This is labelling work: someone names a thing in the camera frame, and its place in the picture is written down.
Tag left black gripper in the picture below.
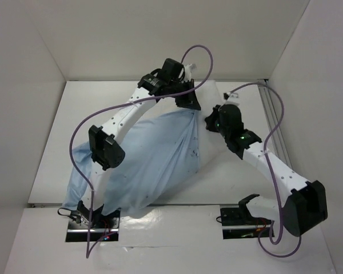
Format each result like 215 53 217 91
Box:
167 78 201 110

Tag white pillow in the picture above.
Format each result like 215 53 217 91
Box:
192 80 228 169

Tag light blue pillowcase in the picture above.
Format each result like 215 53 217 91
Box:
62 110 202 220

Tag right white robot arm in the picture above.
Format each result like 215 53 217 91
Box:
205 104 328 237

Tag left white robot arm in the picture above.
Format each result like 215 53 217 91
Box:
77 58 201 228

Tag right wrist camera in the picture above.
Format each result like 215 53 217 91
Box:
223 92 240 106

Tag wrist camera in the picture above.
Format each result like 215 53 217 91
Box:
223 92 240 106
183 63 197 82

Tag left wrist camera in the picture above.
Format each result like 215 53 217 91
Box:
183 63 197 82

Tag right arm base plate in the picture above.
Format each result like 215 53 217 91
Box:
216 204 272 240

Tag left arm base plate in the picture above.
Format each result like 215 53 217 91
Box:
65 209 121 243

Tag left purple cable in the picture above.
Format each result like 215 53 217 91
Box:
70 45 214 259

